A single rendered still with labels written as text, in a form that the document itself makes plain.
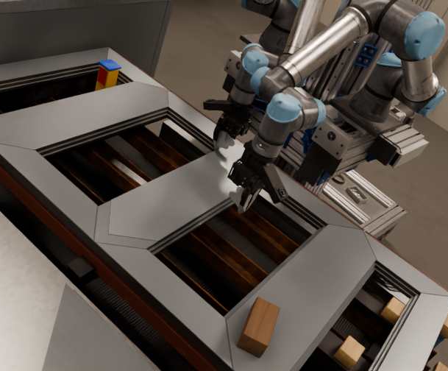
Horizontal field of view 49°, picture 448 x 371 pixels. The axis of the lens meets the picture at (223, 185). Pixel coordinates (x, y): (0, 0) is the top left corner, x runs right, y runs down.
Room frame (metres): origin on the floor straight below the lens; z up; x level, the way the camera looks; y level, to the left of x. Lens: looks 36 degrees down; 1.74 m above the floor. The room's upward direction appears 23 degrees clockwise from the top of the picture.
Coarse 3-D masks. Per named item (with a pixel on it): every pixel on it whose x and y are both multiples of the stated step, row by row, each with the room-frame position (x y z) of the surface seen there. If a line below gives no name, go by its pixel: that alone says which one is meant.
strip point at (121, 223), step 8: (112, 200) 0.97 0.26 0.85; (112, 208) 0.94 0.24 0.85; (120, 208) 0.95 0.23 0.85; (112, 216) 0.91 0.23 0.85; (120, 216) 0.92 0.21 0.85; (128, 216) 0.94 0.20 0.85; (112, 224) 0.89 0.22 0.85; (120, 224) 0.90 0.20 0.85; (128, 224) 0.91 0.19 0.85; (136, 224) 0.92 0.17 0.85; (112, 232) 0.86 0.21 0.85; (120, 232) 0.87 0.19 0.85; (128, 232) 0.88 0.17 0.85; (136, 232) 0.90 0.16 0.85; (144, 232) 0.91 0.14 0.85; (152, 240) 0.89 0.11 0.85
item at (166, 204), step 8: (144, 184) 1.09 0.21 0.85; (152, 184) 1.10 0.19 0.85; (144, 192) 1.05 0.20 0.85; (152, 192) 1.07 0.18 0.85; (160, 192) 1.08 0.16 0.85; (152, 200) 1.03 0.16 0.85; (160, 200) 1.05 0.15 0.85; (168, 200) 1.06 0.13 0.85; (176, 200) 1.07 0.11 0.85; (160, 208) 1.02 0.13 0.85; (168, 208) 1.03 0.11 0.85; (176, 208) 1.04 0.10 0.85; (184, 208) 1.06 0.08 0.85; (168, 216) 1.00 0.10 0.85; (176, 216) 1.01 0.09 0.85; (184, 216) 1.02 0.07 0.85; (192, 216) 1.04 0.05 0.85; (176, 224) 0.98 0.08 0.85; (184, 224) 1.00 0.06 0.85
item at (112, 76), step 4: (104, 68) 1.57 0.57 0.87; (108, 72) 1.56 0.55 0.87; (112, 72) 1.58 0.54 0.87; (116, 72) 1.60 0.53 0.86; (108, 76) 1.57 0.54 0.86; (112, 76) 1.58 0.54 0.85; (116, 76) 1.60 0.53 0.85; (108, 80) 1.57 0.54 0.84; (112, 80) 1.59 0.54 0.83; (116, 80) 1.61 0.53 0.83; (96, 84) 1.58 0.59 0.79; (100, 84) 1.57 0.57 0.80; (108, 84) 1.57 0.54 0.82; (112, 84) 1.59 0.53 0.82; (96, 88) 1.58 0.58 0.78; (100, 88) 1.57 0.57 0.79
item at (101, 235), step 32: (96, 64) 1.64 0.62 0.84; (128, 128) 1.35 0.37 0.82; (192, 128) 1.49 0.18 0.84; (0, 160) 0.96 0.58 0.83; (32, 192) 0.90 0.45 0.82; (64, 224) 0.85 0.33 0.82; (96, 224) 0.87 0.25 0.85; (192, 224) 1.02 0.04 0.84; (320, 224) 1.27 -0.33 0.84; (256, 288) 0.90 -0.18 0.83; (384, 352) 0.86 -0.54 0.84
